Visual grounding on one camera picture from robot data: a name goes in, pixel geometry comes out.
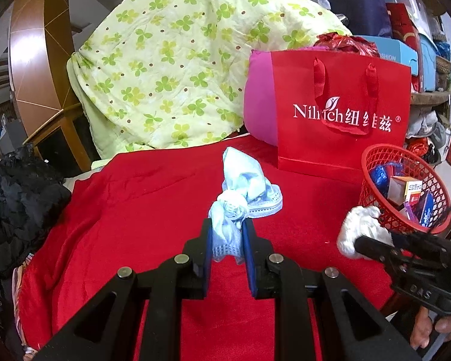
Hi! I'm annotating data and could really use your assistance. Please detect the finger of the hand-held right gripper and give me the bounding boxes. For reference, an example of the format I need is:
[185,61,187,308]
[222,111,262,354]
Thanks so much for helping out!
[391,231,451,256]
[353,235,397,261]

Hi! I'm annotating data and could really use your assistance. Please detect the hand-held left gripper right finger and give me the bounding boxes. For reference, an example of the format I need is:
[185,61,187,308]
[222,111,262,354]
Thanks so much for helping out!
[242,218,422,361]

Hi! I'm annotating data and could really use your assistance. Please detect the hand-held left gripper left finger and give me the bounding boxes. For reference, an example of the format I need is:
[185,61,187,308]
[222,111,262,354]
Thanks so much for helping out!
[34,218,213,361]

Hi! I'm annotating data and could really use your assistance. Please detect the white tissue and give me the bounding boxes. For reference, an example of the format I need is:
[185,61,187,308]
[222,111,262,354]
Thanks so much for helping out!
[337,205,395,259]

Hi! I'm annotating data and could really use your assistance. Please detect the blue toothpaste box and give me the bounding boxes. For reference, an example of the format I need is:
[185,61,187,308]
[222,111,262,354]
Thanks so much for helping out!
[413,191,434,227]

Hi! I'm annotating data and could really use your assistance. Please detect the red mesh basket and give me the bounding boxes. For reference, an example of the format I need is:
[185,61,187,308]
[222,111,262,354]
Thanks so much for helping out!
[359,143,451,235]

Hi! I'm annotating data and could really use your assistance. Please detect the blue plastic wrapper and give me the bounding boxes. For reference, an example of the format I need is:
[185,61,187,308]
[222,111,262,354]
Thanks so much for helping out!
[370,162,401,196]

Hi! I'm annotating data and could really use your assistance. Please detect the light blue face mask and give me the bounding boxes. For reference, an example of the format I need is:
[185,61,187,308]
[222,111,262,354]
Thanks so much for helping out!
[208,147,284,263]

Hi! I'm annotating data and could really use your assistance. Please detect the person's right hand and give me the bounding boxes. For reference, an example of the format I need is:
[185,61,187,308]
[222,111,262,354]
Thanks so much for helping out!
[410,306,451,350]

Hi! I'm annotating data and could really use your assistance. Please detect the purple wrapper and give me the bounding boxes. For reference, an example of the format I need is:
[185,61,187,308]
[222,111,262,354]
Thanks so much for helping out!
[400,201,418,221]

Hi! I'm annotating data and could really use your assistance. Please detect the white orange medicine box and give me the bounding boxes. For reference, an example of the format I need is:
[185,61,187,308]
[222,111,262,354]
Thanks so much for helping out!
[387,176,425,207]

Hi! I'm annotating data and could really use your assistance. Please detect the red cloth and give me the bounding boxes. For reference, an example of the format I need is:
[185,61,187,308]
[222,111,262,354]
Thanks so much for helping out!
[13,135,399,361]

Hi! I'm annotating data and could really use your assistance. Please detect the grey clothes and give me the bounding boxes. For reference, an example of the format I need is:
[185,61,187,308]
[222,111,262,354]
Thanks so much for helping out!
[408,111,446,140]

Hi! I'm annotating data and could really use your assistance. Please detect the red paper bag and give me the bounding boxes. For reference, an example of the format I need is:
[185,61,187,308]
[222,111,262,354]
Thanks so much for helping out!
[271,51,412,175]

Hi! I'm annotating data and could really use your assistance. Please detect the round wooden shelf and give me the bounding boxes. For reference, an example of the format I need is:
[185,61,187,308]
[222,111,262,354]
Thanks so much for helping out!
[410,90,451,159]

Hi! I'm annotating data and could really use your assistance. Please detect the pink pillow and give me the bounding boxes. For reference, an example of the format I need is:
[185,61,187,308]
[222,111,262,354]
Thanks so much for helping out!
[244,50,281,147]

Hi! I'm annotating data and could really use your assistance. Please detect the light blue plastic box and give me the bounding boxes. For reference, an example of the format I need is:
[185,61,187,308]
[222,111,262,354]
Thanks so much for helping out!
[419,34,438,91]

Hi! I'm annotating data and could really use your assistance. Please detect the green floral quilt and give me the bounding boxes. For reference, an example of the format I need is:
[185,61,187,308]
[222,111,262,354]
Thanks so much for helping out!
[67,0,352,159]

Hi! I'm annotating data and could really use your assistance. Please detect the striped cloth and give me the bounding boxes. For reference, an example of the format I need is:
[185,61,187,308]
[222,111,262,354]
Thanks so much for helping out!
[11,252,34,347]

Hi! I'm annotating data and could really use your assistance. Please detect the blue shoebox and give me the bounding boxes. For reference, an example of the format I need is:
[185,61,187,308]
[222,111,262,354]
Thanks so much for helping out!
[355,35,418,66]

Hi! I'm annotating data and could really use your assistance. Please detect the black jacket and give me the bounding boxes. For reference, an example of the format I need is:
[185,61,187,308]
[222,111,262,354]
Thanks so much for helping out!
[0,147,72,279]

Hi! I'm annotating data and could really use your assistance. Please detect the crumpled red plastic bag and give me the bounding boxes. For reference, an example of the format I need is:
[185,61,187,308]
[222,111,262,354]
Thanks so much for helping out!
[316,33,380,58]

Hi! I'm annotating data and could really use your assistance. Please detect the red gift box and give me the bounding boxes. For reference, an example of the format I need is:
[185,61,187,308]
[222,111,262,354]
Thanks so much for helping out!
[385,3,423,91]

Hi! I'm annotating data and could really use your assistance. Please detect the grey storage box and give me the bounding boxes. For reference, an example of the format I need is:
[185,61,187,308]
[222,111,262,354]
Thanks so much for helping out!
[0,115,27,155]

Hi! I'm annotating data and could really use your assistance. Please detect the clear plastic storage box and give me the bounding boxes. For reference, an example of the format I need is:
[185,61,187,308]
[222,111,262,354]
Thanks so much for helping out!
[376,0,433,34]

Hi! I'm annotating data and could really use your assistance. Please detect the navy bag with orange strap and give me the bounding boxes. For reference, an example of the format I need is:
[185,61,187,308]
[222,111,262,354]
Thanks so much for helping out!
[323,0,393,38]

